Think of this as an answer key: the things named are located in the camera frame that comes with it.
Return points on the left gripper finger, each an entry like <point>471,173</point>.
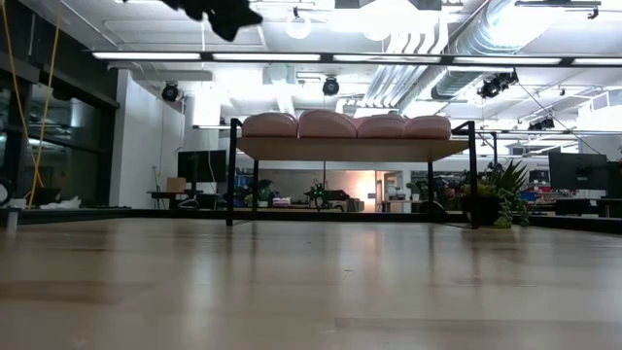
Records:
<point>187,7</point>
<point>228,17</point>

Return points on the pink rubber slide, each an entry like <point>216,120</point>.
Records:
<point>325,125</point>
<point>269,126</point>
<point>430,128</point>
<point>381,127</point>

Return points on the overhead bar with light strips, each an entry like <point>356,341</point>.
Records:
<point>267,57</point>

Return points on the round white pendant lamp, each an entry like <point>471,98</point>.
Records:
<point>299,26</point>

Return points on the black round ceiling spotlight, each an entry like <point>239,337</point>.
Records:
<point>330,86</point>
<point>170,92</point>

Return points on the black computer monitor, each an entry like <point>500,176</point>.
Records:
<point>201,165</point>
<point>578,170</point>

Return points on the small cardboard box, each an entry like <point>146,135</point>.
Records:
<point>176,185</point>

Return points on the background robot with green lights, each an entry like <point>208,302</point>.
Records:
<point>323,195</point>

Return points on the black ceiling spotlight cluster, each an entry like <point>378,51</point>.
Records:
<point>495,85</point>

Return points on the green spiky potted plant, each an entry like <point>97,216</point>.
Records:
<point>505,189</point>

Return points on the small black ceiling spotlights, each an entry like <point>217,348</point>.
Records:
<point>542,124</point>

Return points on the wooden shelf with black frame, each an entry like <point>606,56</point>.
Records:
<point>340,150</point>

